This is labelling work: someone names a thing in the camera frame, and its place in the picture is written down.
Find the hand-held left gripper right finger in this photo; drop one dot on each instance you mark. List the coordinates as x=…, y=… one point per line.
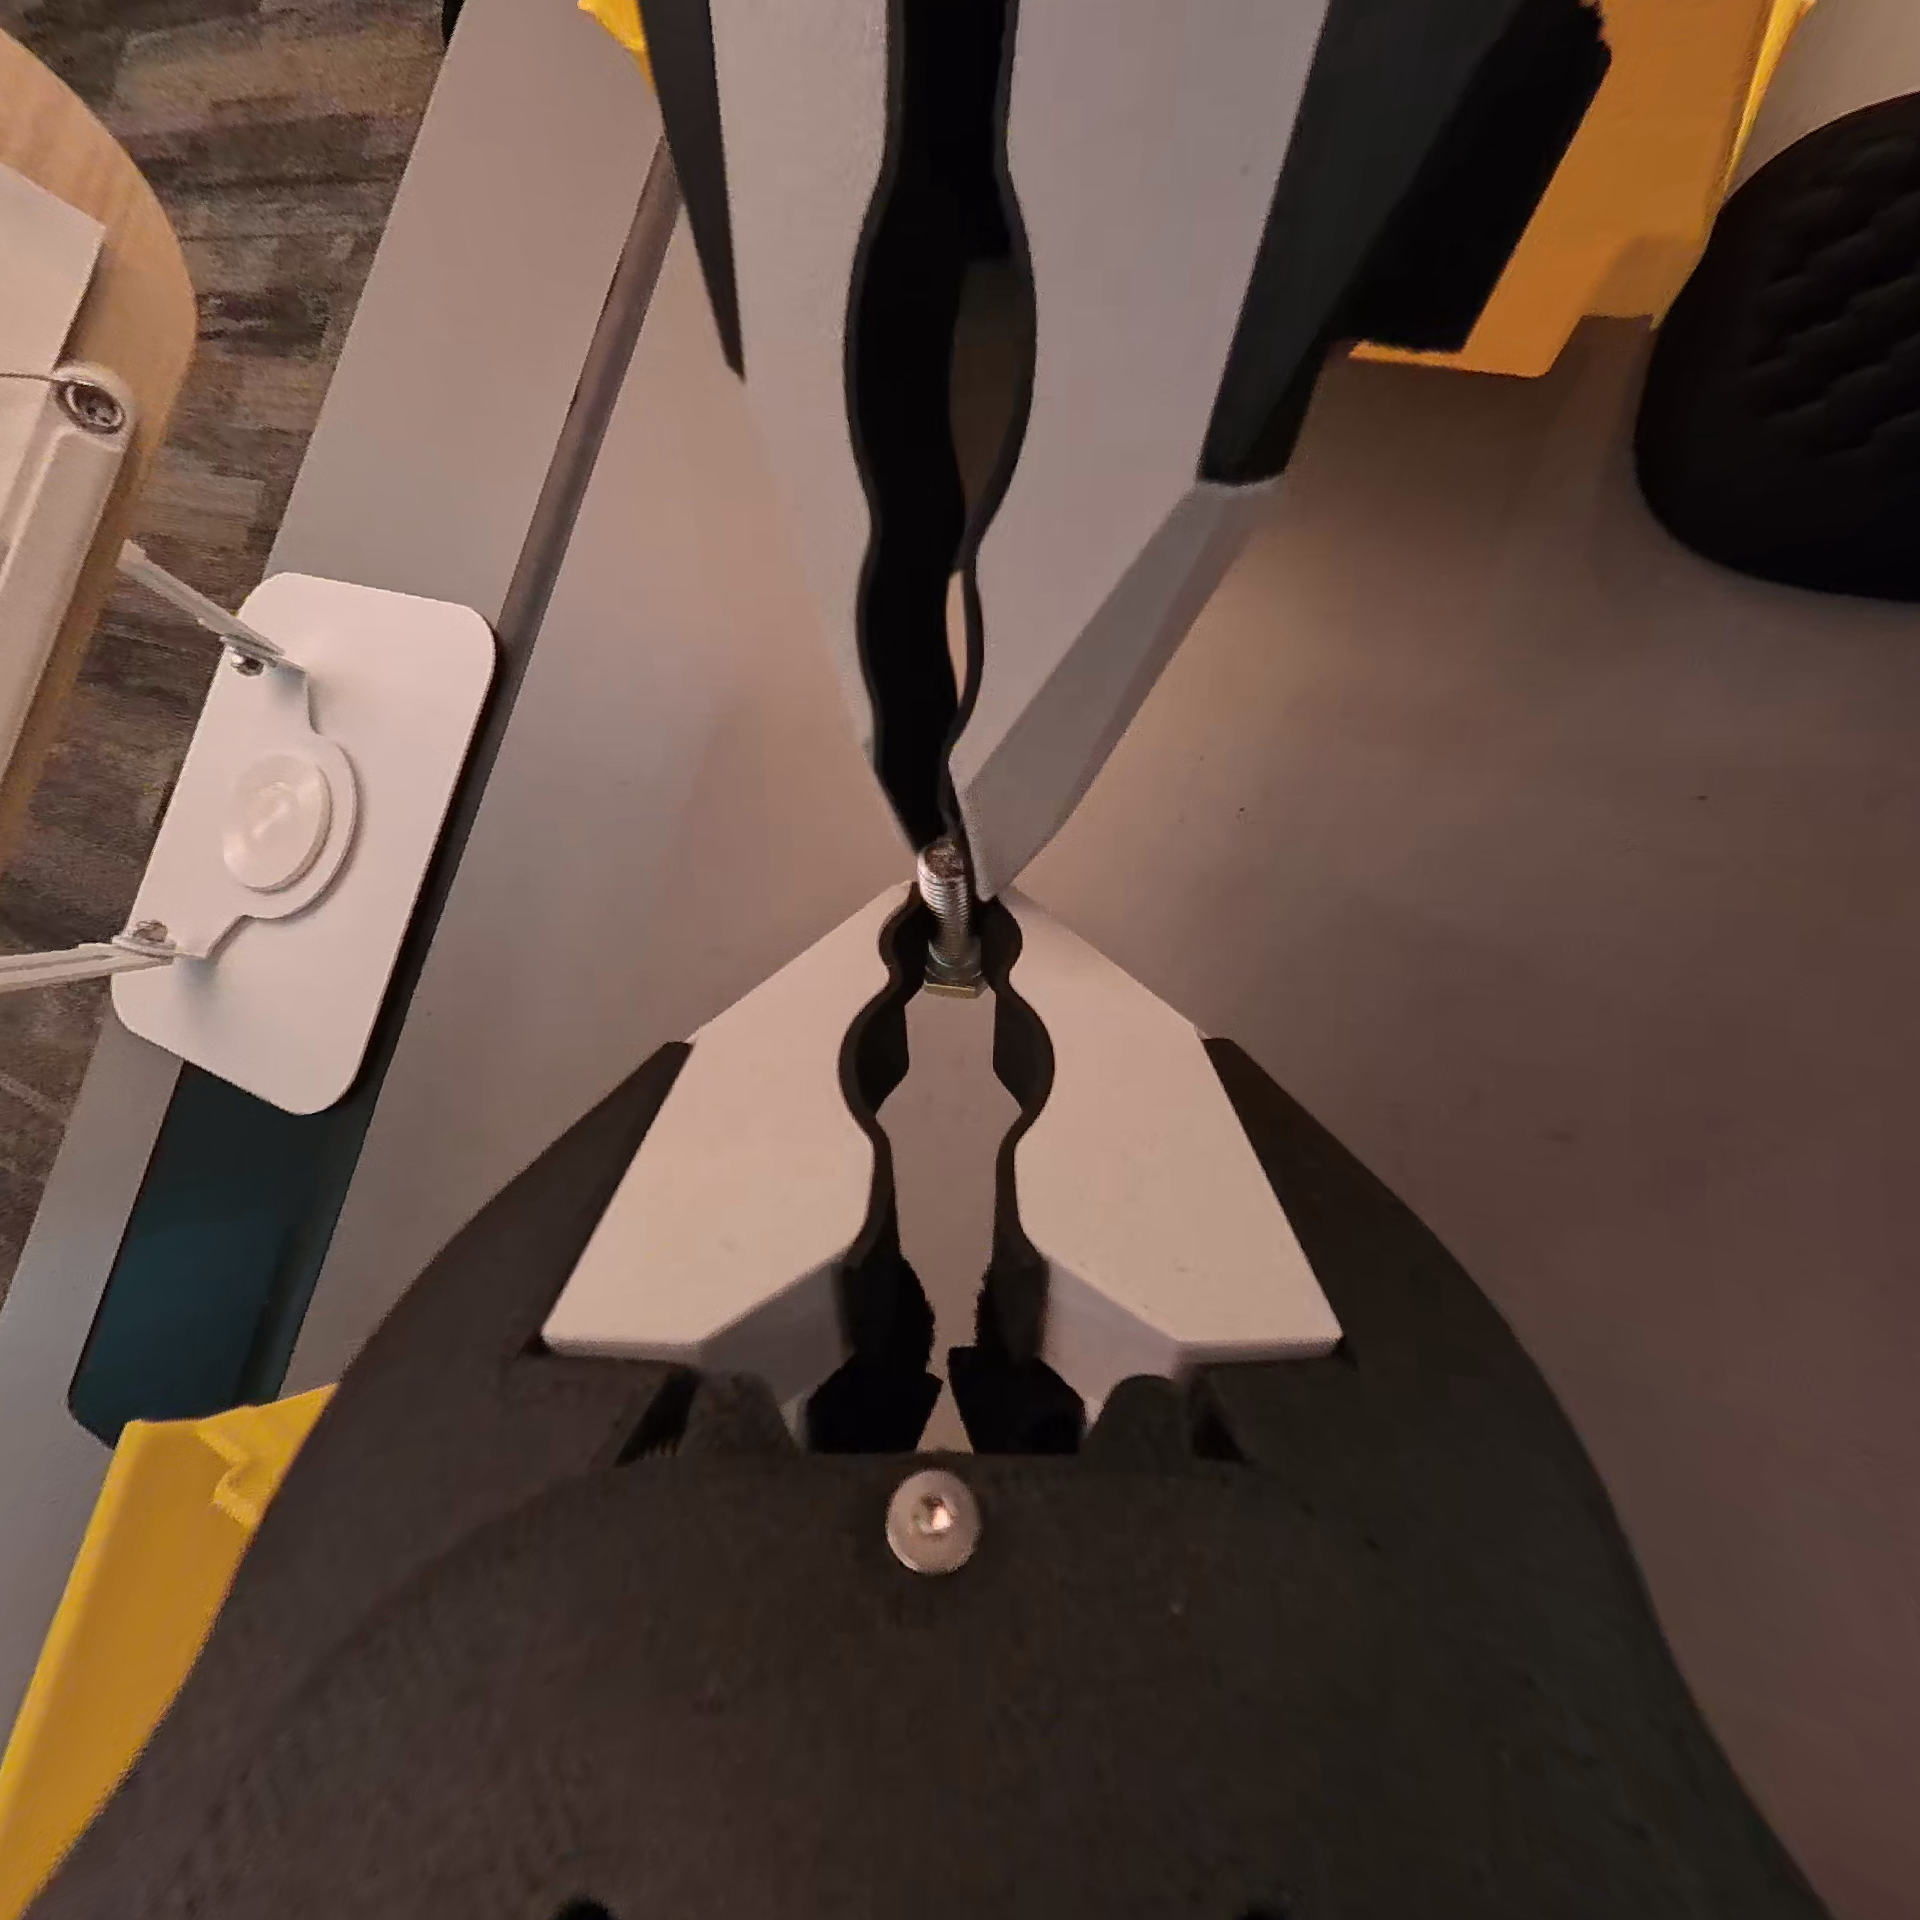
x=1155, y=1200

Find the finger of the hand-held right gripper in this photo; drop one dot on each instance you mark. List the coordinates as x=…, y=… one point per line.
x=786, y=299
x=1142, y=299

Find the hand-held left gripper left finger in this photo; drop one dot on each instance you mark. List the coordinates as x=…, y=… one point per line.
x=720, y=1200

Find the silver metal bolt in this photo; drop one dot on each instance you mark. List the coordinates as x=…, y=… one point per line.
x=949, y=908

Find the yellow plastic tray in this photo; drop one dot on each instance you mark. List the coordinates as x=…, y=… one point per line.
x=1651, y=180
x=119, y=1620

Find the black textured dome object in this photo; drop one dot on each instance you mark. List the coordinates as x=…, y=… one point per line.
x=1800, y=376

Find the dark teal panel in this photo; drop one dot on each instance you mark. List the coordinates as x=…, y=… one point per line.
x=211, y=1260

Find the round wooden table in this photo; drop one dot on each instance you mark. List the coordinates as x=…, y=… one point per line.
x=150, y=299

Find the white metal rod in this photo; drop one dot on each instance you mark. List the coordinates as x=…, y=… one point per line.
x=77, y=961
x=181, y=594

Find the white metal panel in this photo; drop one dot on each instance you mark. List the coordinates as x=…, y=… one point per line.
x=43, y=451

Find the white metal bracket plate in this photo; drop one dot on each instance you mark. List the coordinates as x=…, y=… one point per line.
x=389, y=751

